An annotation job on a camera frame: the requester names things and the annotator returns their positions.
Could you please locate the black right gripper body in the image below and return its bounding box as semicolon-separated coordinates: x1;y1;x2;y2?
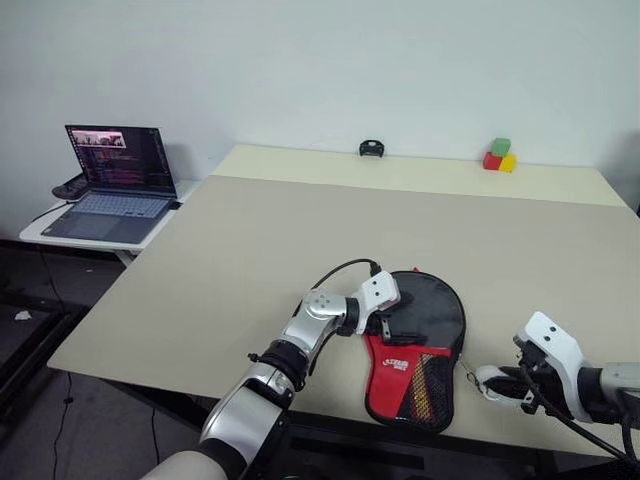
513;343;557;415

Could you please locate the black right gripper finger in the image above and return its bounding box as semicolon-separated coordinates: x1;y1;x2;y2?
474;365;524;384
478;381;526;403

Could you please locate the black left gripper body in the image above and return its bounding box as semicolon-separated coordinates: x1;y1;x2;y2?
363;298;404;347

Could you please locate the black rubber table tennis paddle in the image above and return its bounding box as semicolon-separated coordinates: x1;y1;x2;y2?
389;272;464;416

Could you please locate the black red paddle case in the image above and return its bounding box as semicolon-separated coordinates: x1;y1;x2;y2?
362;269;485;427

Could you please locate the white side table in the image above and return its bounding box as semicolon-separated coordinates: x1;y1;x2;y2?
18;178;204;267

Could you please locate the open grey laptop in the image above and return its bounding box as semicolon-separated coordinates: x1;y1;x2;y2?
40;124;180;246

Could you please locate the black handheld controller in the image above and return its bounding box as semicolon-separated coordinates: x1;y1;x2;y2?
51;173;87;202

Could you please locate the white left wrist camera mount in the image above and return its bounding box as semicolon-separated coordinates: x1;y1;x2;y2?
355;270;402;335

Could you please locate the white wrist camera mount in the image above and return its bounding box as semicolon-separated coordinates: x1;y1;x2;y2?
355;270;402;335
512;310;601;424

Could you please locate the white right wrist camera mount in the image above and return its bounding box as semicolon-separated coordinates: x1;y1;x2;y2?
512;310;601;424

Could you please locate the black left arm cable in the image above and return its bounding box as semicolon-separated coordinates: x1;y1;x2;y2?
310;258;384;292

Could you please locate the black table frame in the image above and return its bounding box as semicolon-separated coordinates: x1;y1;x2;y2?
102;372;640;474

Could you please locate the black laptop cable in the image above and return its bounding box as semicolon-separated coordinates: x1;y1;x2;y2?
30;199;69;224

